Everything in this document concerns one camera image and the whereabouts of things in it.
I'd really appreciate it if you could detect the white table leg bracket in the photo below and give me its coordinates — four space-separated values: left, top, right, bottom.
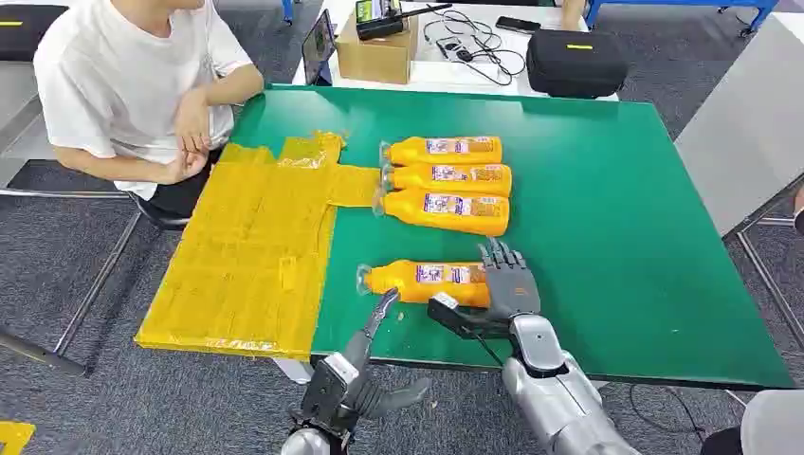
273 357 316 386

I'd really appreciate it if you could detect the white table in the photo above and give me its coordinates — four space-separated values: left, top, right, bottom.
291 0 620 103

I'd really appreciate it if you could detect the yellow plastic sheet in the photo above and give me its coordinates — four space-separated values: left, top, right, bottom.
135 130 381 362

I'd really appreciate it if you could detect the black smartphone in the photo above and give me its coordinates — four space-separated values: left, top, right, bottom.
494 15 542 36

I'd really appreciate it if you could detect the blue metal frame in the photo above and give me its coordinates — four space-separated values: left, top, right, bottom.
584 0 780 38

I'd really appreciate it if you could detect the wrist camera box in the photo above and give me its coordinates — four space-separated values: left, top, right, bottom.
427 291 511 341
300 353 360 434

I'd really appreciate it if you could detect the large black carry case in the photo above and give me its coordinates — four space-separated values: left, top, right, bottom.
525 27 630 100

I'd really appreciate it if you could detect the seated person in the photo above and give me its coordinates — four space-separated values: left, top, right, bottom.
32 0 266 220

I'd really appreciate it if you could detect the green table mat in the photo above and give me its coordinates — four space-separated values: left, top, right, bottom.
228 84 795 391

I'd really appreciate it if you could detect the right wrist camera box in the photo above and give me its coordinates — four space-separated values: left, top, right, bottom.
427 291 511 341

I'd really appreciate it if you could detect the orange drink bottle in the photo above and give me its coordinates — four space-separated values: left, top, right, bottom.
378 135 503 168
372 188 511 238
356 258 492 309
380 163 513 198

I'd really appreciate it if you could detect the black tablet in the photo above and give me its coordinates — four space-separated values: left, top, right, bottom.
301 9 338 87

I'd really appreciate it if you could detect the grey table with metal legs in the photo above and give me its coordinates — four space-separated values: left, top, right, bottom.
0 59 146 378

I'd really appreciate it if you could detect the grey table with black frame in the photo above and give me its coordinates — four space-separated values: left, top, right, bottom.
673 10 804 353

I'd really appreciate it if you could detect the seated person's right hand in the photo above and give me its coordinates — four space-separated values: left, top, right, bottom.
159 147 210 187

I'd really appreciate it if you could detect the black radio with antenna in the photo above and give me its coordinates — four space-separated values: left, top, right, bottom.
355 0 453 43

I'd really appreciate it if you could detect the brown cardboard box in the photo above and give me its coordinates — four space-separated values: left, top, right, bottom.
335 10 420 86

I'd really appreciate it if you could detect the yellow floor marker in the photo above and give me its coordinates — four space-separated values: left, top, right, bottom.
0 422 36 455

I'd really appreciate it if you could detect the black stool seat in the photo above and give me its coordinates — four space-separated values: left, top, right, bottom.
128 191 190 230

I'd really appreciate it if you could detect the black cable bundle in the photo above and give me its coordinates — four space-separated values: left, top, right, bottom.
422 5 527 87

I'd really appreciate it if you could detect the standing person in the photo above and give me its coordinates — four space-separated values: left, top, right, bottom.
699 388 804 455

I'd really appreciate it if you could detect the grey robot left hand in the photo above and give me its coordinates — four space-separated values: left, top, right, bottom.
341 287 433 421

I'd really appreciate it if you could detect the black floor cable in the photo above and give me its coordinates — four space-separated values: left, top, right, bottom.
628 384 708 444

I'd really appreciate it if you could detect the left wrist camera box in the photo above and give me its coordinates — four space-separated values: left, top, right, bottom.
300 353 360 434

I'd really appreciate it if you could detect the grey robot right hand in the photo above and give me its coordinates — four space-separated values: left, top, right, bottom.
477 236 542 322

